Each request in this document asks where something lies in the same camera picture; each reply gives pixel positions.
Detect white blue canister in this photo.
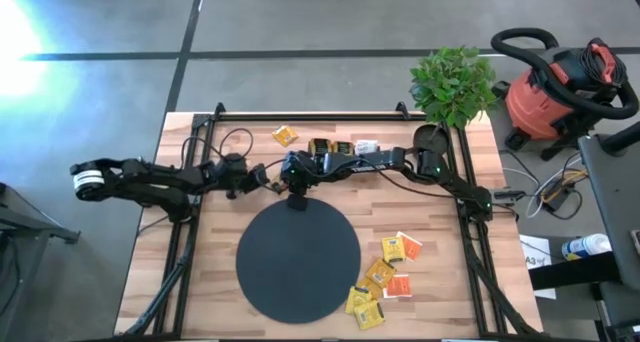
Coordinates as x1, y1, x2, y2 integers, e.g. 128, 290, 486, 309
560, 232, 613, 262

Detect orange shop vacuum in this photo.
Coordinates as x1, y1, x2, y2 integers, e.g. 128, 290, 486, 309
502, 36, 629, 151

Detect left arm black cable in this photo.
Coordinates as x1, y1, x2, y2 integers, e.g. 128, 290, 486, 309
180, 126, 255, 159

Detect green yellow tea packet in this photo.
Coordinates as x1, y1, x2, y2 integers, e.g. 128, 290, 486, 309
308, 137, 333, 156

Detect black shelf board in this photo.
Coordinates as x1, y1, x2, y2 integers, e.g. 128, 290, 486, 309
527, 251, 621, 291

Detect black cart frame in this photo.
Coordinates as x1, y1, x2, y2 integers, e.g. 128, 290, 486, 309
0, 181, 81, 333

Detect white paper sheet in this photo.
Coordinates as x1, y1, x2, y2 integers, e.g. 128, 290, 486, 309
518, 234, 557, 301

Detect black vacuum hose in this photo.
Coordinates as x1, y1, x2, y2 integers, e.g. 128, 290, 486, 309
489, 26, 640, 121

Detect orange tea packet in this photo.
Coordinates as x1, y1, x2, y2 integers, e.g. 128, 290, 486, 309
395, 230, 424, 261
382, 273, 414, 299

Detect grey side table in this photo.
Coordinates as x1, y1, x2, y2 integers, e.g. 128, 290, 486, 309
577, 131, 640, 291

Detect round dark woven placemat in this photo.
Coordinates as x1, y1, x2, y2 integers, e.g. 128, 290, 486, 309
235, 197, 362, 326

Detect potted green plant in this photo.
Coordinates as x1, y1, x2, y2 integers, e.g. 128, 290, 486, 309
408, 44, 501, 163

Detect power adapter with cables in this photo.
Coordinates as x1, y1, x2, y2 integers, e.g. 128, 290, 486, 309
499, 151, 589, 222

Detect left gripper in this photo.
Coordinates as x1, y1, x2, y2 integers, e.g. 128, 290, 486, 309
214, 154, 281, 196

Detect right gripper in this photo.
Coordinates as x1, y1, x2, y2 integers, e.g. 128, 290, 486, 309
279, 150, 326, 212

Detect wooden tea organizer box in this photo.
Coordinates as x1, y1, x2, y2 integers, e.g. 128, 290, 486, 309
305, 137, 382, 158

